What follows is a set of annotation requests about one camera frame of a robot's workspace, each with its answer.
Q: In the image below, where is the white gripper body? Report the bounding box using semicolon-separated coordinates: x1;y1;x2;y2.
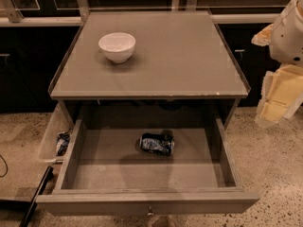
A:
269;0;303;66

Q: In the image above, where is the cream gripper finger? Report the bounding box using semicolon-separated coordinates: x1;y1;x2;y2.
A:
255;64;303;128
251;24;273;46

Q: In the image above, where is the crushed blue pepsi can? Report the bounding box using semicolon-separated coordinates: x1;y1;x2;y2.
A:
139;133;174;156

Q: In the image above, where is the grey cabinet counter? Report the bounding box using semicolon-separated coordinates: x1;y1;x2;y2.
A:
47;10;252;131

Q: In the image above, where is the grey open top drawer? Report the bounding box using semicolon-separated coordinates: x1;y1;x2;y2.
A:
37;105;259;216

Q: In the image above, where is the silver drawer knob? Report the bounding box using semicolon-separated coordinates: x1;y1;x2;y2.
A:
147;206;155;217

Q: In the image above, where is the white ceramic bowl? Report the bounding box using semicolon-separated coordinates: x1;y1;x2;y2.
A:
98;32;136;63

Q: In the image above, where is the blue crumpled snack bag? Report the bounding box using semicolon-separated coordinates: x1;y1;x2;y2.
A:
56;132;70;156

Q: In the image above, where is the clear plastic side bin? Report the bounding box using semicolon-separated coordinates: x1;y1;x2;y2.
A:
38;104;73;164

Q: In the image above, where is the black pole on floor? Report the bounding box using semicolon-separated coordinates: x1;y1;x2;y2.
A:
19;166;54;227

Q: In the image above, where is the metal railing frame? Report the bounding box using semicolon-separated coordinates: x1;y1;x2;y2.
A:
0;0;291;24

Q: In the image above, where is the black cable on floor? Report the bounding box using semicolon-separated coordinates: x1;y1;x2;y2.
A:
0;154;9;179

